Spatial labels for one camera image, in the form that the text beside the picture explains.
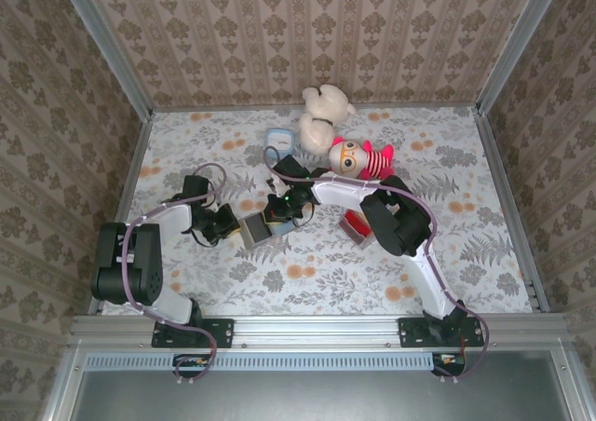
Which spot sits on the light blue card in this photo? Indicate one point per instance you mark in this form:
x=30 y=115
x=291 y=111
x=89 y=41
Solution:
x=284 y=230

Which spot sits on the grey card holder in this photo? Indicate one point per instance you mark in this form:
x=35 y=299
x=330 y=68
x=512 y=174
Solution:
x=256 y=232

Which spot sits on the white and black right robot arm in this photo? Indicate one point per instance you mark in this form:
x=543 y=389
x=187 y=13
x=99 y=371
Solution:
x=396 y=221

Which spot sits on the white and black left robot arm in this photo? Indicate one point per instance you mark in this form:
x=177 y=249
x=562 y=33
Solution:
x=149 y=272

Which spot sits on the red card stack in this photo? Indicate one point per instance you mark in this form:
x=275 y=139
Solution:
x=356 y=223

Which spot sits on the light blue alarm clock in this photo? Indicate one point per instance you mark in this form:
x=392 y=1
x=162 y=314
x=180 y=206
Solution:
x=280 y=141

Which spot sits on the floral tablecloth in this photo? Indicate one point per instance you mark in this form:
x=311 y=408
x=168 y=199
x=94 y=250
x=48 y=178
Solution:
x=326 y=281

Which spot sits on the cream plush bear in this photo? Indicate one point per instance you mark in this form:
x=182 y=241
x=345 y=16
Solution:
x=316 y=132

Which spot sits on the pink striped plush doll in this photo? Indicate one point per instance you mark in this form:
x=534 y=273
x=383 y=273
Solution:
x=356 y=158

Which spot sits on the grey metal panel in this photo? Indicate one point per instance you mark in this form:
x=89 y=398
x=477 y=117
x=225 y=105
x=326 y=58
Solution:
x=316 y=397

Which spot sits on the aluminium side rail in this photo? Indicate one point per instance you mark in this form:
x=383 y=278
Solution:
x=135 y=169
x=512 y=207

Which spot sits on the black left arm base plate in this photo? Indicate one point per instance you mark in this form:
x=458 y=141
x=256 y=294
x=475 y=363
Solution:
x=219 y=335

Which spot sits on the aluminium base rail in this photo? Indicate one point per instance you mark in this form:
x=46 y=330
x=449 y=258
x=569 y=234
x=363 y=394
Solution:
x=316 y=330

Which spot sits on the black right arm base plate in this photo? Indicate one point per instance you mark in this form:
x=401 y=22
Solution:
x=412 y=335

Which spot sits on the aluminium frame post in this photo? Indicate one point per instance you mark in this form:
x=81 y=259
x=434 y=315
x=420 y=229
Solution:
x=107 y=48
x=517 y=44

